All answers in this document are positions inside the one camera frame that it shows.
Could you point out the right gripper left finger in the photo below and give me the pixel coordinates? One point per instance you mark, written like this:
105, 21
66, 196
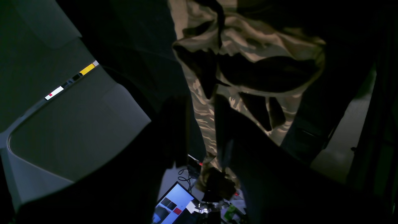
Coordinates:
165, 141

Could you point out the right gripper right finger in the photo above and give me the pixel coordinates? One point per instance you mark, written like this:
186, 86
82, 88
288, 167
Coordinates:
277, 188

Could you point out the camouflage t-shirt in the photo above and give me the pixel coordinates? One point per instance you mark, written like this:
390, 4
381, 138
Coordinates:
256, 53

